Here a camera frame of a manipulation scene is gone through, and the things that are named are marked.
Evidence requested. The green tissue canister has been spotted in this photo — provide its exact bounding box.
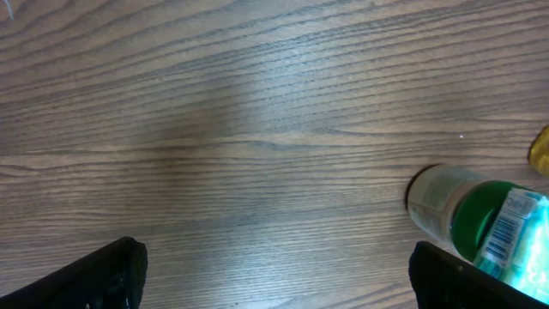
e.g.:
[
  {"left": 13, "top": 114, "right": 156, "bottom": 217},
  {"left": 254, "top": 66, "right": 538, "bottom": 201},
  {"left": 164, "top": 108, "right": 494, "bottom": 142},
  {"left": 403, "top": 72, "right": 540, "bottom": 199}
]
[{"left": 405, "top": 165, "right": 548, "bottom": 305}]

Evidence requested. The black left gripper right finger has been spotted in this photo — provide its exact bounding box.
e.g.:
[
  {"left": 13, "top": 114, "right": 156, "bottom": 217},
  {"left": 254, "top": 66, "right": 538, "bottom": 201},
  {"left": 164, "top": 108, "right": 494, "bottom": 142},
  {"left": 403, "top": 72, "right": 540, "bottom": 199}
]
[{"left": 408, "top": 241, "right": 548, "bottom": 309}]

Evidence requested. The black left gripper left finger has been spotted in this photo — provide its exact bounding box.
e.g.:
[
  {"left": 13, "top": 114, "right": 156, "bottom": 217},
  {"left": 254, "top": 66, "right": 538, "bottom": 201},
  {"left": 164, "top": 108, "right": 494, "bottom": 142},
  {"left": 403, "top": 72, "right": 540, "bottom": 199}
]
[{"left": 1, "top": 236, "right": 148, "bottom": 309}]

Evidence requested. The yellow dish soap bottle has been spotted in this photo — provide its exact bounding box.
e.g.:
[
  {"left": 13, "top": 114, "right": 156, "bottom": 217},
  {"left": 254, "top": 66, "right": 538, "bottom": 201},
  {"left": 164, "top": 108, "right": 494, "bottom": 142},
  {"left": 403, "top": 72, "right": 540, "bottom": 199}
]
[{"left": 528, "top": 125, "right": 549, "bottom": 177}]

